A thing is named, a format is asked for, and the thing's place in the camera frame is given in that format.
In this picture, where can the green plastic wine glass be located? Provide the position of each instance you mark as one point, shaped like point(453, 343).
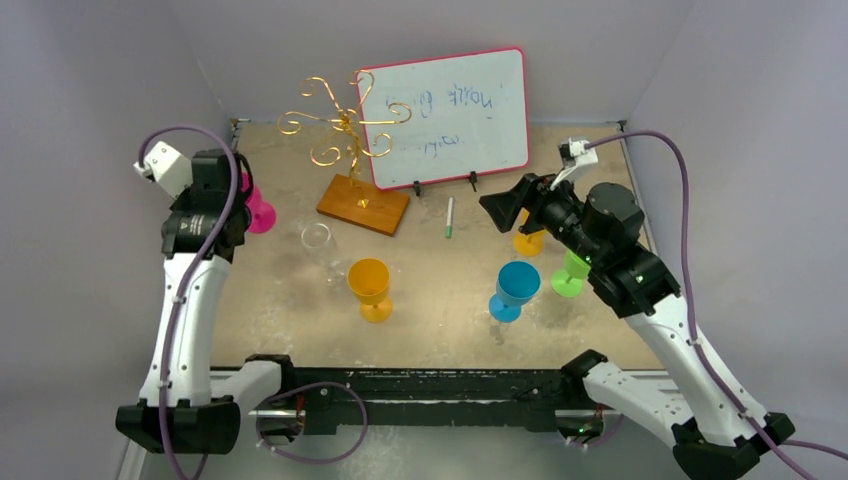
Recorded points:
point(568, 281)

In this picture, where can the blue plastic wine glass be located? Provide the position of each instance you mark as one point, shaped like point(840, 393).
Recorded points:
point(516, 284)

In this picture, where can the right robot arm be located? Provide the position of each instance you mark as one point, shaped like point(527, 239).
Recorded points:
point(713, 427)

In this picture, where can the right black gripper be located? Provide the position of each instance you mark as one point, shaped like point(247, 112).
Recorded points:
point(531, 208)

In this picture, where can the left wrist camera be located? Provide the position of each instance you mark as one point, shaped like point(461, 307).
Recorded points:
point(167, 167)

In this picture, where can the black aluminium base frame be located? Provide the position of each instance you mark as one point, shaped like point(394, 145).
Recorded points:
point(535, 400)

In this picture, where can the orange plastic wine glass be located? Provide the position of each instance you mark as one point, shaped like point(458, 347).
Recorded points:
point(529, 245)

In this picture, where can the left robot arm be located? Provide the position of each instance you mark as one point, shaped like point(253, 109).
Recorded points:
point(180, 408)

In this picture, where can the pink framed whiteboard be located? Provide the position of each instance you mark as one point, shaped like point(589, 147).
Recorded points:
point(448, 117)

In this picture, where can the clear wine glass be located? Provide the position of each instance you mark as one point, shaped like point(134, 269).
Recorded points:
point(320, 246)

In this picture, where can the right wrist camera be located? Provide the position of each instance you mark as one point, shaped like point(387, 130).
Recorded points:
point(577, 159)

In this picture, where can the green whiteboard marker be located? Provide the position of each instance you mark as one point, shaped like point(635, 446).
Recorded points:
point(449, 217)

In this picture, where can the gold wire wine glass rack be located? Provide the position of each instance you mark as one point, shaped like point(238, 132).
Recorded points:
point(347, 197)

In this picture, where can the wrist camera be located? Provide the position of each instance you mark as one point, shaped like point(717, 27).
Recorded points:
point(577, 159)
point(167, 167)

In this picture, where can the yellow plastic wine glass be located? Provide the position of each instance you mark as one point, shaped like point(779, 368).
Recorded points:
point(369, 282)

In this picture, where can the pink plastic wine glass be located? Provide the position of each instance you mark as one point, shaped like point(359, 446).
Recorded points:
point(263, 214)

